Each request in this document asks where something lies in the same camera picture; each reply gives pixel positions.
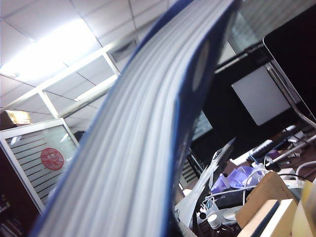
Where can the blue paperback book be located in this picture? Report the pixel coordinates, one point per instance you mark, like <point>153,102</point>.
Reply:
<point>123,148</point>

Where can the grey square monitor plate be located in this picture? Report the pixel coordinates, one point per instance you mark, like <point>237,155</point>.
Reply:
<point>261,96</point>

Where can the ceiling light panel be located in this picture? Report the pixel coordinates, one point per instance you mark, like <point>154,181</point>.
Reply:
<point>49,54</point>

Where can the ceiling air vent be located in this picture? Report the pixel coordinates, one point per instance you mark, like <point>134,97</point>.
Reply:
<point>123,48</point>

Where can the frosted glass partition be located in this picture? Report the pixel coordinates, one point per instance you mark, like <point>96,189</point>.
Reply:
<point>29,148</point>

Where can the black computer monitor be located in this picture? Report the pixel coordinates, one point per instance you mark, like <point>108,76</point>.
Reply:
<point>217,111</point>

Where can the silver-edged black monitor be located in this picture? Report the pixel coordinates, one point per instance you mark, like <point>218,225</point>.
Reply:
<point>296,49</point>

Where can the orange spine Human Compatible book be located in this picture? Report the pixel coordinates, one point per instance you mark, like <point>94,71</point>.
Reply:
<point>264,192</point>

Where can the brown bottle white cap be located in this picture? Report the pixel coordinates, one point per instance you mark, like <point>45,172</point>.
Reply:
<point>214,220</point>

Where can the red round sticker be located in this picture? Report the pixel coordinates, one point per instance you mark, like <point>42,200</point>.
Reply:
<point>51,159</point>

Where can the purple plastic packaging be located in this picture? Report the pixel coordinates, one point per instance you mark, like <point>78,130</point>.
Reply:
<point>234,176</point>

